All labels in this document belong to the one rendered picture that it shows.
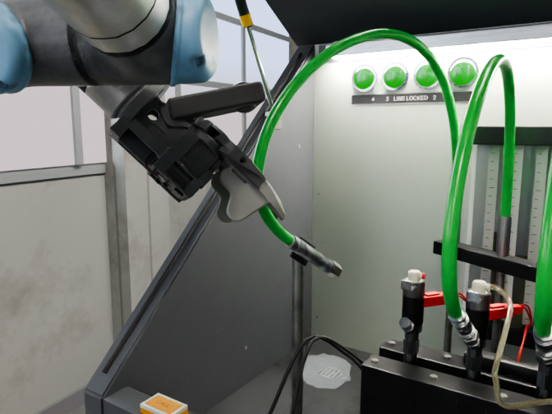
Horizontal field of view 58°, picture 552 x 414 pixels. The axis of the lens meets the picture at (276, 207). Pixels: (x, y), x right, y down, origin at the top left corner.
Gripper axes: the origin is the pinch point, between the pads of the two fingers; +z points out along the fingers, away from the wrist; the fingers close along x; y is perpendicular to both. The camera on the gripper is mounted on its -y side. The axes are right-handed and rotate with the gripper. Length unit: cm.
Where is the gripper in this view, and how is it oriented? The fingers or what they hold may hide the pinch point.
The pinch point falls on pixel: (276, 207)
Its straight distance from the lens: 60.1
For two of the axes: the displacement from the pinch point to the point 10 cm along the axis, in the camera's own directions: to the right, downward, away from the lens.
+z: 7.0, 6.8, 2.0
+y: -6.3, 7.3, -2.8
